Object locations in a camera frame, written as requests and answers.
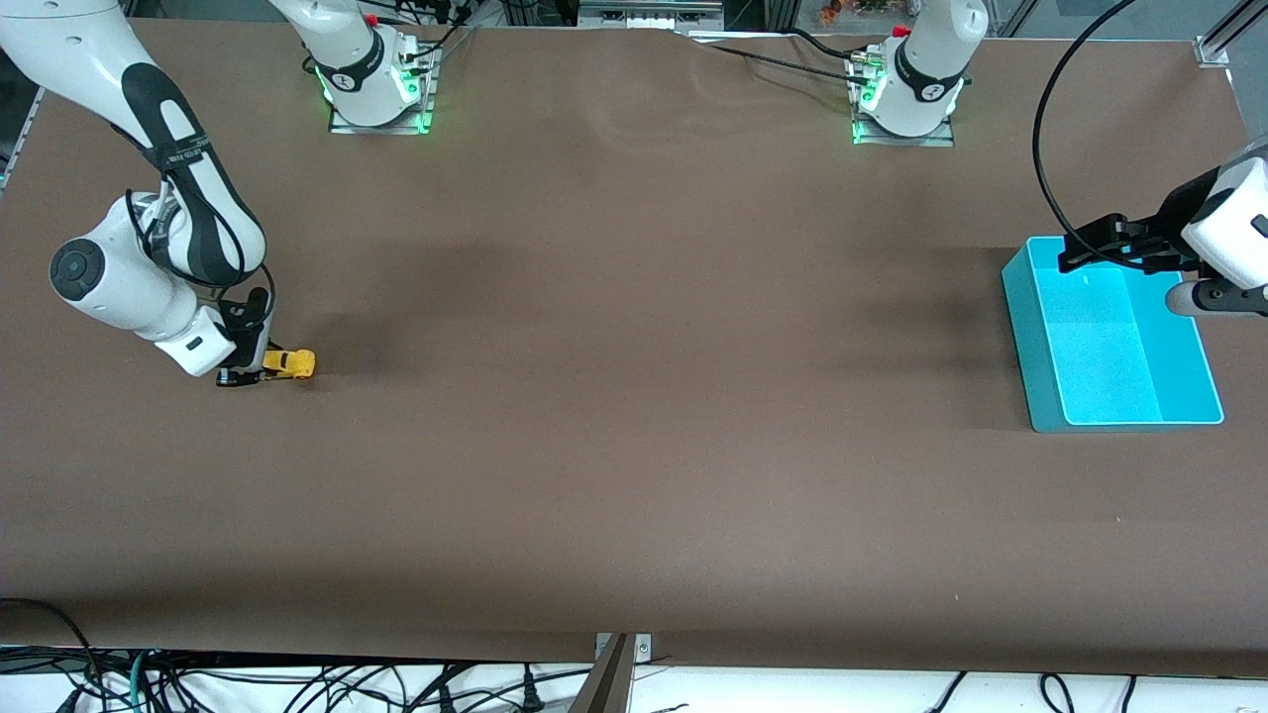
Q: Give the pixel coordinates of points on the diagonal aluminium profile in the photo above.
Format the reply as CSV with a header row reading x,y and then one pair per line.
x,y
1243,20

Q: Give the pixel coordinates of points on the silver table edge bracket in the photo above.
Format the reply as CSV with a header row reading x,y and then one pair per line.
x,y
642,649

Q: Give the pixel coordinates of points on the teal plastic bin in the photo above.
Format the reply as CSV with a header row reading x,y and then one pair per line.
x,y
1109,347

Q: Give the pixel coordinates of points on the aluminium table side rail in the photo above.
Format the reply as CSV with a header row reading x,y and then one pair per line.
x,y
22,139

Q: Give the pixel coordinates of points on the yellow toy beetle car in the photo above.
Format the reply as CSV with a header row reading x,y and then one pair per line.
x,y
295,364

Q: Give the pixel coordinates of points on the silver corner bracket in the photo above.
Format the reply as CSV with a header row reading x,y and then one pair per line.
x,y
1213,51

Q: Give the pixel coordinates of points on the black power plug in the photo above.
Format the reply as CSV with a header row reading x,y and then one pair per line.
x,y
531,698
446,699

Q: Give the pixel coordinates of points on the dark angled support bar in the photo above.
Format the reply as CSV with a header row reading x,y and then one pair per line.
x,y
604,688

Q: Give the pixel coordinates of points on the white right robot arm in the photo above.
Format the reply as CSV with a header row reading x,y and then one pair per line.
x,y
119,287

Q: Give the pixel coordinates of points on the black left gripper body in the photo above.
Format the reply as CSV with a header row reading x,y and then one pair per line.
x,y
1172,220

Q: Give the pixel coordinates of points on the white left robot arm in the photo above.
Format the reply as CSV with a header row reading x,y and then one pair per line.
x,y
931,59

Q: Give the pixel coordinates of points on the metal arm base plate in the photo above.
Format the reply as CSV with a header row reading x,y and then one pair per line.
x,y
381,129
901,142

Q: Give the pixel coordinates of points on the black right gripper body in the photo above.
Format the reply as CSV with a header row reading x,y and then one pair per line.
x,y
241,324

